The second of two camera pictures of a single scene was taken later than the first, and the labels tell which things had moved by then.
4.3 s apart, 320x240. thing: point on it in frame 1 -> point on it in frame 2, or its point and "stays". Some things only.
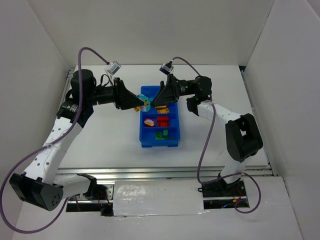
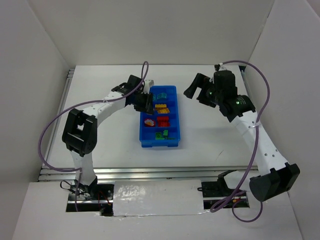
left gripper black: (118, 94) -> (143, 100)
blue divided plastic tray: (160, 126) stays
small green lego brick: (158, 136) stays
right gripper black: (175, 88) -> (203, 91)
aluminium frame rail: (155, 173) stays
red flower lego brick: (149, 122) stays
